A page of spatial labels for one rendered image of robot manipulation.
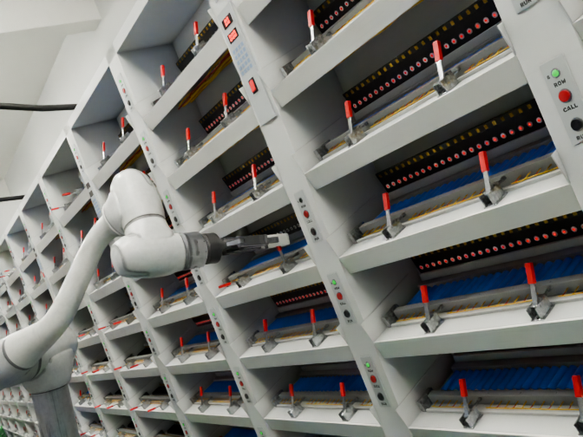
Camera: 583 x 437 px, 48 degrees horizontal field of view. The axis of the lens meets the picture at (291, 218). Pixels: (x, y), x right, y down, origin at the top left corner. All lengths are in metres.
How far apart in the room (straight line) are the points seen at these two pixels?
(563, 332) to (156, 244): 0.86
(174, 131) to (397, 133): 1.08
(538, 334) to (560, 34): 0.48
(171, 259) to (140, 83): 0.82
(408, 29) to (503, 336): 0.65
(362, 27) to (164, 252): 0.66
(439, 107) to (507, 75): 0.15
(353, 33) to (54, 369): 1.22
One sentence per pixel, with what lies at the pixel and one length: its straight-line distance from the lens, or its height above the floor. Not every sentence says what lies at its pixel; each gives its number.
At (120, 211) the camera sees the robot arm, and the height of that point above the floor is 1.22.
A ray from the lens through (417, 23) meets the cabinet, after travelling 1.41.
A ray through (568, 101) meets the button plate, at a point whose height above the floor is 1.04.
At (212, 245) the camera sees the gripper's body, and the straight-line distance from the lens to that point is 1.56.
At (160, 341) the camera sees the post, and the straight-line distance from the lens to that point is 2.73.
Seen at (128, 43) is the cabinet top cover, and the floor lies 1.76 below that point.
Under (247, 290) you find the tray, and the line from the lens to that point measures 1.86.
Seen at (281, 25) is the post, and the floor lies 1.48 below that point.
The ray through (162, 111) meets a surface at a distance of 2.01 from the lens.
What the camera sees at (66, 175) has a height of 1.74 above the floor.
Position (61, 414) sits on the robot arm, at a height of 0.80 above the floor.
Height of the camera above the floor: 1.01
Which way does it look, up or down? 2 degrees up
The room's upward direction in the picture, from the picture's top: 22 degrees counter-clockwise
